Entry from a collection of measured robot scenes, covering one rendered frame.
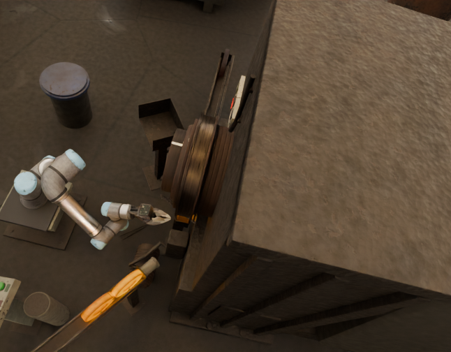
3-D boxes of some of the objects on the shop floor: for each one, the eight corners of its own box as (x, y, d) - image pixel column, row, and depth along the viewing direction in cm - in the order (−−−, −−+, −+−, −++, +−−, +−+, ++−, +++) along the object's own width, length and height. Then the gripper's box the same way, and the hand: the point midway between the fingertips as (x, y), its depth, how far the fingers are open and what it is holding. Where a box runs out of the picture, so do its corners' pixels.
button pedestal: (51, 299, 223) (21, 280, 169) (34, 340, 212) (-4, 334, 158) (25, 292, 222) (-14, 272, 168) (7, 334, 211) (-41, 326, 157)
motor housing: (158, 267, 244) (161, 246, 198) (149, 300, 234) (150, 286, 187) (139, 262, 243) (138, 240, 196) (129, 295, 233) (125, 280, 186)
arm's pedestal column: (3, 235, 234) (-12, 222, 212) (31, 182, 253) (19, 165, 231) (64, 251, 238) (56, 239, 215) (87, 197, 257) (82, 181, 234)
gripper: (124, 216, 178) (165, 221, 174) (130, 200, 182) (169, 204, 178) (130, 223, 185) (169, 228, 181) (135, 207, 190) (174, 211, 186)
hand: (168, 218), depth 182 cm, fingers closed
